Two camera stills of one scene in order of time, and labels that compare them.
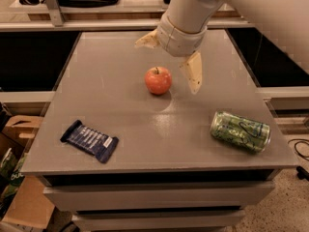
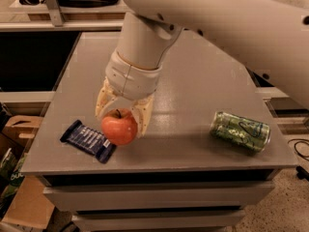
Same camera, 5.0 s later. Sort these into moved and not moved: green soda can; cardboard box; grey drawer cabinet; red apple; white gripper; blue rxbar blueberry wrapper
Moved: white gripper; red apple
Not moved: blue rxbar blueberry wrapper; grey drawer cabinet; green soda can; cardboard box
